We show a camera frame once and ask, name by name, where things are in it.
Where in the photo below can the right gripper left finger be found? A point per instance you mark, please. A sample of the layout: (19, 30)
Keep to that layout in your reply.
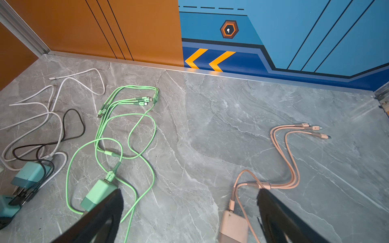
(99, 225)

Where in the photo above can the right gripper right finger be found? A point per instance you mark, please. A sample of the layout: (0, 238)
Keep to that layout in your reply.
(281, 225)

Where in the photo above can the teal charger with black cable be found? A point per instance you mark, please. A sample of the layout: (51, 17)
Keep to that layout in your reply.
(8, 211)

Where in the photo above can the green charger upper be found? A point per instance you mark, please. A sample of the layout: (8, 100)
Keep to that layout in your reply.
(97, 194)

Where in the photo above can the pink charger adapter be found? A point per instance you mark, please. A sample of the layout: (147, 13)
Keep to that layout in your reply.
(233, 228)

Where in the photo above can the teal charger with white cable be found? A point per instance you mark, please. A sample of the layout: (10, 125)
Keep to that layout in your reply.
(31, 175)

